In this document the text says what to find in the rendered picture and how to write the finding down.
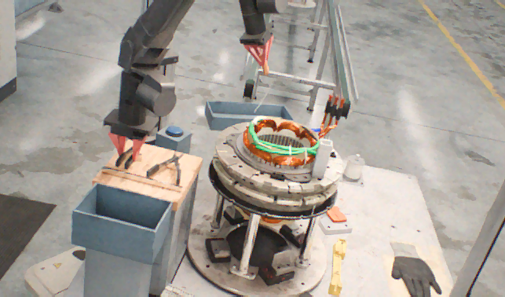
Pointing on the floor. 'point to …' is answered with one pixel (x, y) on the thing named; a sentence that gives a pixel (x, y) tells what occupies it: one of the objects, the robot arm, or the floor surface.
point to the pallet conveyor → (341, 87)
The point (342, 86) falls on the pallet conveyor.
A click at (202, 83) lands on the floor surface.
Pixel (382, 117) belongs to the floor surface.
